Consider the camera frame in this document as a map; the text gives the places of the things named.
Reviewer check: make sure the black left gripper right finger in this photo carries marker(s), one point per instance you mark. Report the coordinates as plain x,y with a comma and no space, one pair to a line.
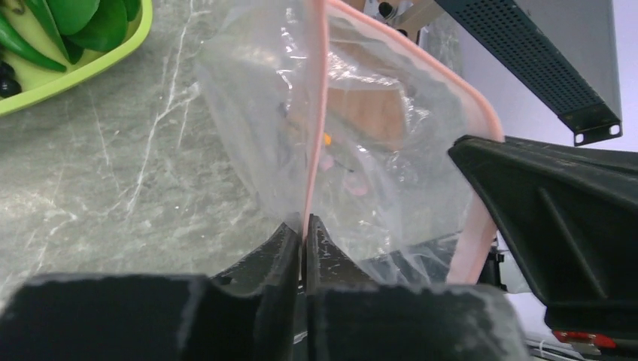
351,317

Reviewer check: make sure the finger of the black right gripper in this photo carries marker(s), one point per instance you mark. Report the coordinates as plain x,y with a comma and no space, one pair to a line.
569,218

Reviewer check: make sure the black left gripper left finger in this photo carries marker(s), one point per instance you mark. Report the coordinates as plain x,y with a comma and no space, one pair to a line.
243,313

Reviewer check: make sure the clear pink zip top bag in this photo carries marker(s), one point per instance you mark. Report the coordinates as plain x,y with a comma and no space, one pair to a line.
406,216

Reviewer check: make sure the dark rack server box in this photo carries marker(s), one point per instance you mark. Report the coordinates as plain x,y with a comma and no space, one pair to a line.
564,52

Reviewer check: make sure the brown wooden board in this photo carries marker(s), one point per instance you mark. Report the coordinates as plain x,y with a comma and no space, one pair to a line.
364,88

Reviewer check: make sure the lime green plastic basket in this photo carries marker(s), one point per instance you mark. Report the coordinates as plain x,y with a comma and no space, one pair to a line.
40,84

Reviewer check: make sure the white green toy bok choy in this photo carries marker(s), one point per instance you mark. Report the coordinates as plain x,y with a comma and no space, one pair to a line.
76,26

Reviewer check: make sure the black toy grapes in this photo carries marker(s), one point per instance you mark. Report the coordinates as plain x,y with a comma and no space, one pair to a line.
9,85

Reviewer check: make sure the green toy chili pepper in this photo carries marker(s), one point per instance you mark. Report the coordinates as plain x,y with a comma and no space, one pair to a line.
15,43

